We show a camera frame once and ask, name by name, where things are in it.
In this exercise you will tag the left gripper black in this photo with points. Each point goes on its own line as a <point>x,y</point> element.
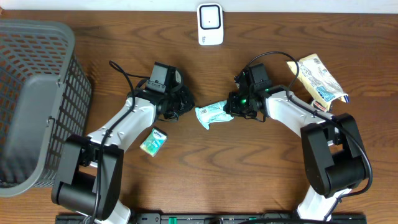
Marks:
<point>185,101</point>

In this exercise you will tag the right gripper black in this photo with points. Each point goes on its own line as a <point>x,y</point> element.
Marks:
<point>231,108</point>

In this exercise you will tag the teal wet-wipe packet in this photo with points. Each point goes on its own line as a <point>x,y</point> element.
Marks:
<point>213,113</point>

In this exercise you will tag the green Kleenex tissue packet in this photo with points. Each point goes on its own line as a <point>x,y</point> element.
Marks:
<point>154,142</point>

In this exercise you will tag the large yellow snack bag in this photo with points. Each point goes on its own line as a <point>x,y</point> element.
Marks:
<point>319,82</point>

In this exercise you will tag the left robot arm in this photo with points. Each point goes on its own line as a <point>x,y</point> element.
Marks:
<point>88,179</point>

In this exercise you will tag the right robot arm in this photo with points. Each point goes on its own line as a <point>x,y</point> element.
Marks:
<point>334,157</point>

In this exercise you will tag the white barcode scanner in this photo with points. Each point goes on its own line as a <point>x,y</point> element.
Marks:
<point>210,24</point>

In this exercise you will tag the grey plastic basket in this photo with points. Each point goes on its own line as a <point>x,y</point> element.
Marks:
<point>45,98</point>

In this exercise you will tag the black mounting rail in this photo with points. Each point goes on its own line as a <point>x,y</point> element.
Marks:
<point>156,218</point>

